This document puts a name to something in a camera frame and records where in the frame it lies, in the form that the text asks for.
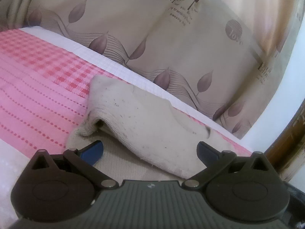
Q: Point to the beige leaf print curtain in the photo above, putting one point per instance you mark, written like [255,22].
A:
[190,52]

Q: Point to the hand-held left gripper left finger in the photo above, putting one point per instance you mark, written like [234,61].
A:
[94,150]

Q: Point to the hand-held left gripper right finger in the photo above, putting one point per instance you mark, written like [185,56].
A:
[203,150]

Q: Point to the brown wooden furniture frame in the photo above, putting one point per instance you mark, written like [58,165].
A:
[286,148]

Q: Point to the pink checked blanket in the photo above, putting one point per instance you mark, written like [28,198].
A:
[35,88]

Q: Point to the cream knitted garment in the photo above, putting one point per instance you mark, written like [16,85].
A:
[143,114]

